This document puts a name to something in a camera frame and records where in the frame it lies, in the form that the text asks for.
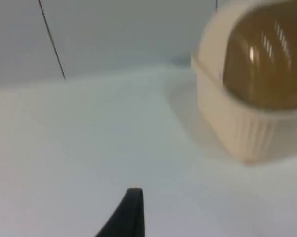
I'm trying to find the cream box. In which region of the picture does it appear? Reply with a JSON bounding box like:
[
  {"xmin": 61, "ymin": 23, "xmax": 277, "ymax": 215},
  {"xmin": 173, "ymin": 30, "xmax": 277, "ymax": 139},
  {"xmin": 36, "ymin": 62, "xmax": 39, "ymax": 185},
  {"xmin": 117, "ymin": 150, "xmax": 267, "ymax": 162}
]
[{"xmin": 190, "ymin": 51, "xmax": 297, "ymax": 165}]

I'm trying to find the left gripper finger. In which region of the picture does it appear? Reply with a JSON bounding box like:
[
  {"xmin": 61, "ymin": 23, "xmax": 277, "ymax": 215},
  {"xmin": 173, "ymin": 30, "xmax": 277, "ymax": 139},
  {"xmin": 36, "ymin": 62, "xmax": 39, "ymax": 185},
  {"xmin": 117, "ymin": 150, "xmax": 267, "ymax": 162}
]
[{"xmin": 93, "ymin": 188, "xmax": 146, "ymax": 237}]

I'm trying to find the cream lid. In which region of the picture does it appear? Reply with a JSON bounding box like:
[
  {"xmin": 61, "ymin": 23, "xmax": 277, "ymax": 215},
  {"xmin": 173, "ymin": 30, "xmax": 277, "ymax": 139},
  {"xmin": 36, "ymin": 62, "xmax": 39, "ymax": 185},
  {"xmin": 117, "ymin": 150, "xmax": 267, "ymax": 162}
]
[{"xmin": 198, "ymin": 0, "xmax": 297, "ymax": 119}]

